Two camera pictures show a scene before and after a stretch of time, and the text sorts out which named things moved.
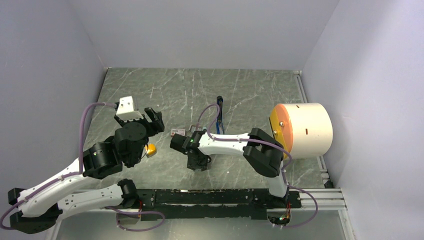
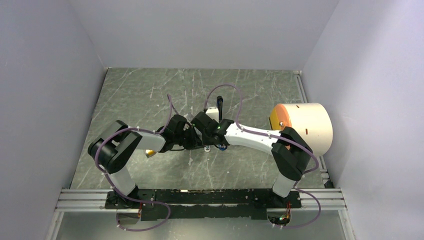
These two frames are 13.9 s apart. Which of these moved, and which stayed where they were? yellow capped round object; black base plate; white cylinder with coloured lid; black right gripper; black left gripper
Moved: black right gripper; black left gripper
Stayed: white cylinder with coloured lid; black base plate; yellow capped round object
